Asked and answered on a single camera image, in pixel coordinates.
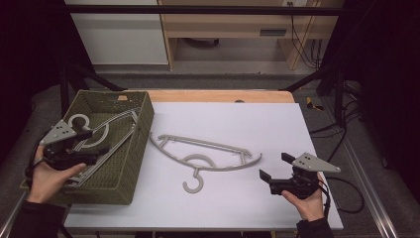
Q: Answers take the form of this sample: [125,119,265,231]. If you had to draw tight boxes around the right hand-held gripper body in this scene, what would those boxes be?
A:
[269,152,342,200]

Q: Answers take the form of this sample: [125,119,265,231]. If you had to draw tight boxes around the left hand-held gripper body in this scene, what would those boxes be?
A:
[39,119,99,172]

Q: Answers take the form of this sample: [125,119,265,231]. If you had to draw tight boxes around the grey plastic clothes hanger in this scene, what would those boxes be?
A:
[67,108,140,152]
[65,110,140,187]
[149,132,263,195]

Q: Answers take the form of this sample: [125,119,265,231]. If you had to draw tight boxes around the green perforated plastic basket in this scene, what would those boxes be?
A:
[19,89,156,206]

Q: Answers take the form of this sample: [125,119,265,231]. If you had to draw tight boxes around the person's right hand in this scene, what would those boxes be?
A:
[281,186,326,222]

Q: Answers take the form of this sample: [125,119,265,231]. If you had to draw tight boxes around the person's left hand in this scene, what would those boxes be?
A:
[28,145,87,204]

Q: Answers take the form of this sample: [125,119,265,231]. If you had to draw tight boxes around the white table mat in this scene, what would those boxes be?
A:
[63,101,345,231]

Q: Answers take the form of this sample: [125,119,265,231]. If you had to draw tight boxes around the yellow and black tool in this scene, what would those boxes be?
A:
[305,96,325,112]

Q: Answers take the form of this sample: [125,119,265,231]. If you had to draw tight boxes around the white cabinet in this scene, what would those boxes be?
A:
[64,0,169,66]

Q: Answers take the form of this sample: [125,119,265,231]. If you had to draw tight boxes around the light wooden desk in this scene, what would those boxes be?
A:
[157,0,345,71]

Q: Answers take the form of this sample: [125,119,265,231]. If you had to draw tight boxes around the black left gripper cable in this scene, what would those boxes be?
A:
[24,132,48,179]

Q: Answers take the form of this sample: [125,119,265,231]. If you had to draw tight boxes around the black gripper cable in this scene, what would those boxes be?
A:
[24,132,48,179]
[321,177,366,214]

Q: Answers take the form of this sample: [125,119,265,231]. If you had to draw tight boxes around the black floor cables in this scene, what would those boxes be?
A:
[309,80,365,163]

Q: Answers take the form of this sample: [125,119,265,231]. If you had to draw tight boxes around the black frame leg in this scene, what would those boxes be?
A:
[58,62,127,117]
[280,63,347,127]

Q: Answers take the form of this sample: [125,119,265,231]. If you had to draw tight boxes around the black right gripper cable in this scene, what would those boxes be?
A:
[321,177,366,214]

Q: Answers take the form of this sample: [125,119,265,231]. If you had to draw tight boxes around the aluminium rail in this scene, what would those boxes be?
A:
[321,98,400,238]
[0,192,29,238]

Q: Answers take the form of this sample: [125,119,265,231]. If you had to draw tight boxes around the hanging black cables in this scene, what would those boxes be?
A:
[286,2,324,69]

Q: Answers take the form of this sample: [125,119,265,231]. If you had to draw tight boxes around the black horizontal frame bar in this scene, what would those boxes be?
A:
[65,4,345,16]

